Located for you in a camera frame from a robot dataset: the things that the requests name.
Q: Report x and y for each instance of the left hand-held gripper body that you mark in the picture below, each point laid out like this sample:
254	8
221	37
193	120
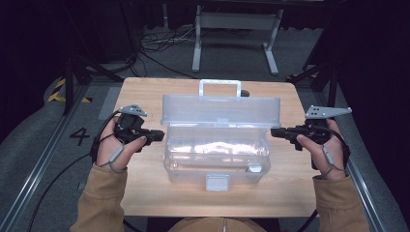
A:
129	127

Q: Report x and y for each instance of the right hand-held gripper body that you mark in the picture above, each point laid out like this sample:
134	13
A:
317	129

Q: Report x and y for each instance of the translucent plastic storage box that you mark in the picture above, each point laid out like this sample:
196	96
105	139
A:
219	111

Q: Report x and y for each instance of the person's left hand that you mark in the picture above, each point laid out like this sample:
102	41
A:
109	151

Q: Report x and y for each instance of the person's right hand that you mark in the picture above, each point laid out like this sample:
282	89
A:
328	161

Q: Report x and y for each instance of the black metal stand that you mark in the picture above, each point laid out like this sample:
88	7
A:
332	80
68	83

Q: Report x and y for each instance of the small dark round object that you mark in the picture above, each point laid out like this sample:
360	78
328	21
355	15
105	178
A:
245	93

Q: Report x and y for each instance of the yellow black floor tape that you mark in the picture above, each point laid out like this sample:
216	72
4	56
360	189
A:
56	96

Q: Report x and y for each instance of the person's tan jacket torso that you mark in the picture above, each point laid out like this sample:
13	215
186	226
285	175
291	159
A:
219	225

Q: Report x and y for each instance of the aluminium floor rail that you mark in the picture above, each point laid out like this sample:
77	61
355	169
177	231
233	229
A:
364	190
42	167

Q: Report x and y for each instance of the grey metal table frame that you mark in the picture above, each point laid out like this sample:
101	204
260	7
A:
237	20

